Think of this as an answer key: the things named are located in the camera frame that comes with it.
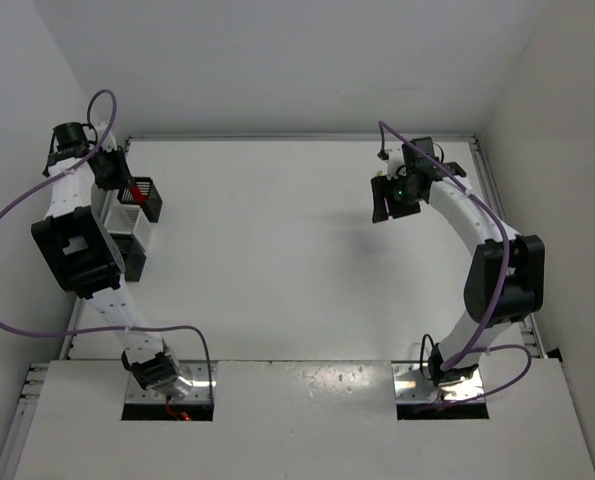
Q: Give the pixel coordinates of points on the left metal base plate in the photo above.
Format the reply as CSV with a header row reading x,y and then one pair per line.
x,y
191,388

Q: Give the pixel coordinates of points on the black slotted container far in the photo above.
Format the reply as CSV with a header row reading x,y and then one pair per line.
x,y
143,193

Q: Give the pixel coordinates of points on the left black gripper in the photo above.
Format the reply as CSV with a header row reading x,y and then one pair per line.
x,y
110,167

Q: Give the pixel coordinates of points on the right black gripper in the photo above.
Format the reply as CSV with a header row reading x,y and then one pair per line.
x,y
384,198

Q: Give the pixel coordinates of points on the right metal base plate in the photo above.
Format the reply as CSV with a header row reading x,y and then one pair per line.
x,y
412,388

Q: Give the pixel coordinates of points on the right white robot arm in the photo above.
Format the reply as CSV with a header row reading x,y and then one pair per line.
x,y
505,281

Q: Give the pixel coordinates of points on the white slotted container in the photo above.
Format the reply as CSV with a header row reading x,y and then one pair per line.
x,y
129,220

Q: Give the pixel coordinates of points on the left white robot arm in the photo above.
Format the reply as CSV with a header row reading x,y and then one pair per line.
x,y
88,260

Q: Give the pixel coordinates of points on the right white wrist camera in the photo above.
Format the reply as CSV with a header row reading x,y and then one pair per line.
x,y
395,167

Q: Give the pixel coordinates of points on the black slotted container near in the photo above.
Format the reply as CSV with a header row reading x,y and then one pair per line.
x,y
133,255

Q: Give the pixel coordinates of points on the metal base plate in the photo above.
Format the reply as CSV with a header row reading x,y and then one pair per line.
x,y
412,388
191,388

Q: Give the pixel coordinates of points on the black slotted container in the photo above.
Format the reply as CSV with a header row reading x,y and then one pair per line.
x,y
143,193
133,255

